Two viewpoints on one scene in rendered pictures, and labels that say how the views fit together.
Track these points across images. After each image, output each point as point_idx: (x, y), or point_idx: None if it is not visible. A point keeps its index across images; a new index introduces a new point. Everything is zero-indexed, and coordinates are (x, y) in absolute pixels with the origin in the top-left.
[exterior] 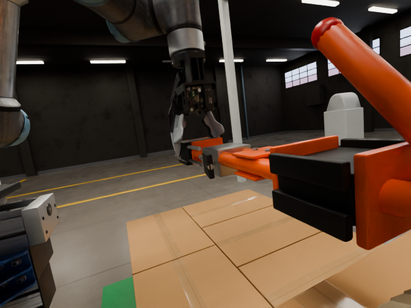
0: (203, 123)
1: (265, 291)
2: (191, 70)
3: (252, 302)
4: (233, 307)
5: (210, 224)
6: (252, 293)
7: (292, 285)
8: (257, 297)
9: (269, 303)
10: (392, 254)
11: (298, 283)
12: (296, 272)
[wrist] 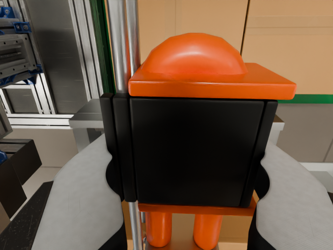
0: (253, 218)
1: (254, 11)
2: None
3: (230, 16)
4: (207, 11)
5: None
6: (239, 4)
7: (288, 20)
8: (239, 14)
9: (245, 26)
10: (236, 248)
11: (295, 22)
12: (312, 4)
